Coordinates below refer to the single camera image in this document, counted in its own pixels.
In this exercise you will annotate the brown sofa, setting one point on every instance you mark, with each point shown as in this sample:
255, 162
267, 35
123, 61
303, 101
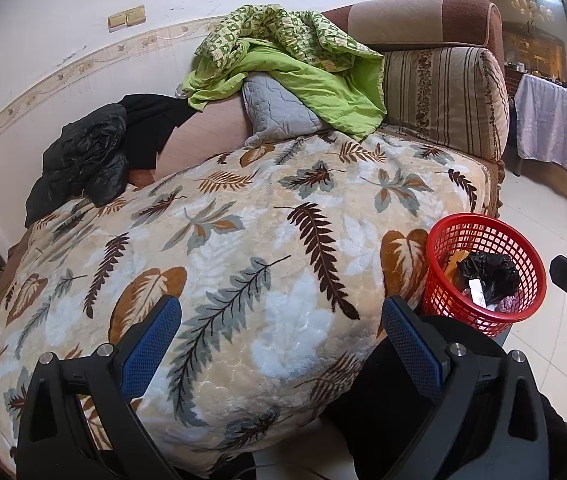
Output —
413, 20

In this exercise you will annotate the white medicine box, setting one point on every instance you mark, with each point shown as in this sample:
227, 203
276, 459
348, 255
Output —
477, 292

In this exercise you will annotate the black cloth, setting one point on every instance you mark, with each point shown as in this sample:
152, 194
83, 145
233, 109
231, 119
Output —
148, 125

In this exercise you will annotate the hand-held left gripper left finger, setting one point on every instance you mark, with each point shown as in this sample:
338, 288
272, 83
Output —
151, 350

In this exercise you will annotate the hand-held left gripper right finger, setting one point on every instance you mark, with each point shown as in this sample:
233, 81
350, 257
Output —
413, 350

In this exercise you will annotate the gold light switch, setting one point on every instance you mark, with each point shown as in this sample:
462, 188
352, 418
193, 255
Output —
136, 15
117, 20

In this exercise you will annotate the table with lilac tablecloth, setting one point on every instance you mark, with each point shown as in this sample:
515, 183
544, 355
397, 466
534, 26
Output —
558, 120

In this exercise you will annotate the grey quilted pillow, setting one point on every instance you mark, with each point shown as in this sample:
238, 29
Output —
278, 105

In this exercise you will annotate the green patterned quilt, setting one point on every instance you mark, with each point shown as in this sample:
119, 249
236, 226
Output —
313, 90

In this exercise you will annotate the red plastic mesh basket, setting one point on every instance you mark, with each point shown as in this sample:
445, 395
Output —
443, 305

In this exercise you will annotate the green framed glass partition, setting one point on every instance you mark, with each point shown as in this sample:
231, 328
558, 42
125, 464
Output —
528, 10

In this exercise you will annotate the leaf printed blanket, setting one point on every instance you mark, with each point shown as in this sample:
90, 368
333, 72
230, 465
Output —
263, 260

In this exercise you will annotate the striped sofa cushion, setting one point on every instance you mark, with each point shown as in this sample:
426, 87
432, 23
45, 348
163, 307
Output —
443, 100

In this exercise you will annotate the black plastic bag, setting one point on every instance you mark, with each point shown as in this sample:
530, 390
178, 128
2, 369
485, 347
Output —
488, 272

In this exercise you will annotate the black puffer jacket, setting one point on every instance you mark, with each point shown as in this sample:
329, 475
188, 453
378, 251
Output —
83, 155

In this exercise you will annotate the orange box with barcode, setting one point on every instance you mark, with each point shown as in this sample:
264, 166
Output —
457, 262

